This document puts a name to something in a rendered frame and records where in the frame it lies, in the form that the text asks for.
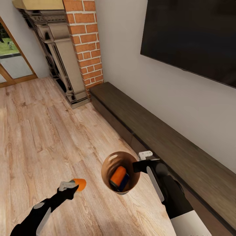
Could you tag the cabinet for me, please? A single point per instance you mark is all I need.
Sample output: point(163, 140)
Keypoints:
point(209, 186)

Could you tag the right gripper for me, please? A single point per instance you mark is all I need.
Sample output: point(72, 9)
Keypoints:
point(138, 166)

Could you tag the wood fireplace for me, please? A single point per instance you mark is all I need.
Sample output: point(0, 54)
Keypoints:
point(52, 34)

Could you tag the trash can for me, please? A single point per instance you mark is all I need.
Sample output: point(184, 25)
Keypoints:
point(109, 167)

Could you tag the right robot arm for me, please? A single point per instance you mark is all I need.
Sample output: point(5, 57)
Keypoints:
point(182, 215)

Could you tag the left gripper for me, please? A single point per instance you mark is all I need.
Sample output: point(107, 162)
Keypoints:
point(66, 194)

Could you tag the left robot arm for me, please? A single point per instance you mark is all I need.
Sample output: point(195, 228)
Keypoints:
point(35, 221)

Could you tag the door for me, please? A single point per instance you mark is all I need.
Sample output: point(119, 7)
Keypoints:
point(14, 66)

